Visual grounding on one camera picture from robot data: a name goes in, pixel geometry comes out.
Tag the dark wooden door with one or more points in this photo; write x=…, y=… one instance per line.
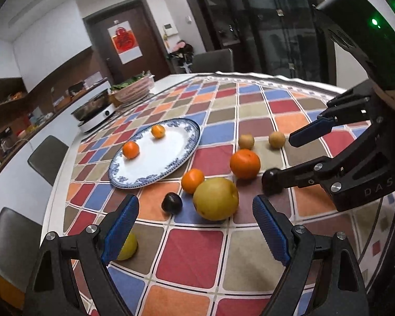
x=144, y=23

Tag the white poster with red print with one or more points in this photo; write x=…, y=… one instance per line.
x=123, y=42

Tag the grey dining chair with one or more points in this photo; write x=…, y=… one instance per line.
x=13, y=247
x=47, y=159
x=214, y=61

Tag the steel pot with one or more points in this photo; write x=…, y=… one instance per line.
x=89, y=108

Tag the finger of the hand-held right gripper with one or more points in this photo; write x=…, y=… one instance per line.
x=302, y=176
x=311, y=130

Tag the dark plum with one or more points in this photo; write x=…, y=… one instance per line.
x=271, y=182
x=171, y=202

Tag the yellow-green pear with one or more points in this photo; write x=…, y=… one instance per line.
x=130, y=247

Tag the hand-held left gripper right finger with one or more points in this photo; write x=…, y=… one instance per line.
x=270, y=230

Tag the dark glass cabinet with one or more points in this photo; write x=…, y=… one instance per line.
x=266, y=23

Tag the pink plastic basket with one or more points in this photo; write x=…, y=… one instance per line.
x=135, y=91

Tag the large orange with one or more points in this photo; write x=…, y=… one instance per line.
x=245, y=164

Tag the small brown pear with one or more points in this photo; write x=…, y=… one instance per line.
x=246, y=141
x=277, y=139

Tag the blue and white porcelain plate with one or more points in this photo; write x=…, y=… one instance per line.
x=158, y=164

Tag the green leafy vegetables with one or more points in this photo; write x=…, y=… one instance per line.
x=125, y=84

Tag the small orange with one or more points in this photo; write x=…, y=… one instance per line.
x=158, y=131

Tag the colourful checked tablecloth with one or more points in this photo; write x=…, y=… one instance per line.
x=191, y=256

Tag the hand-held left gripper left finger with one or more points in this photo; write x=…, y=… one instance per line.
x=121, y=227

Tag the wooden shelf unit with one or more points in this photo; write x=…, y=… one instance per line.
x=6, y=105

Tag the white wall intercom panel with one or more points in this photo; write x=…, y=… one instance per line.
x=170, y=29

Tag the white sideboard cabinet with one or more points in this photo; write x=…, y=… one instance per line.
x=10, y=181

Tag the large yellow pear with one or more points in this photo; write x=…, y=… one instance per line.
x=216, y=198

